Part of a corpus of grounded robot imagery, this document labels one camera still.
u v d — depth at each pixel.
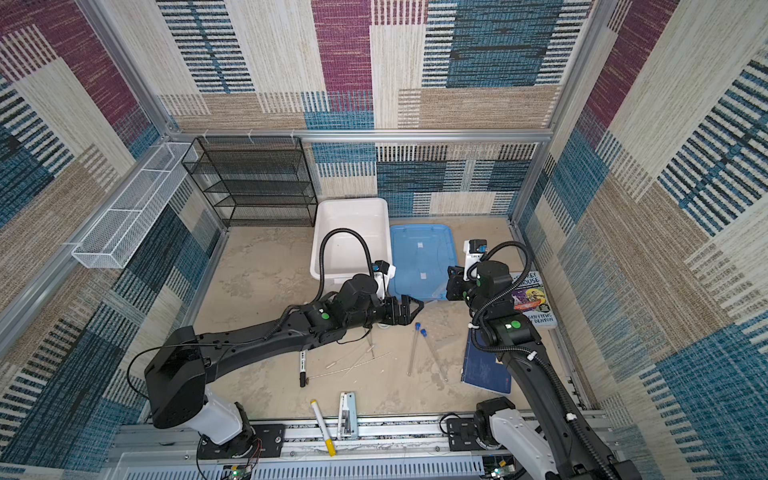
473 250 0.64
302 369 0.84
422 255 1.09
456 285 0.67
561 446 0.43
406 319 0.66
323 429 0.74
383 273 0.70
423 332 0.91
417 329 0.92
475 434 0.73
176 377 0.42
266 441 0.73
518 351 0.49
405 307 0.67
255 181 1.10
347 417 0.75
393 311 0.66
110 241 0.70
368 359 0.86
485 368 0.83
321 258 0.67
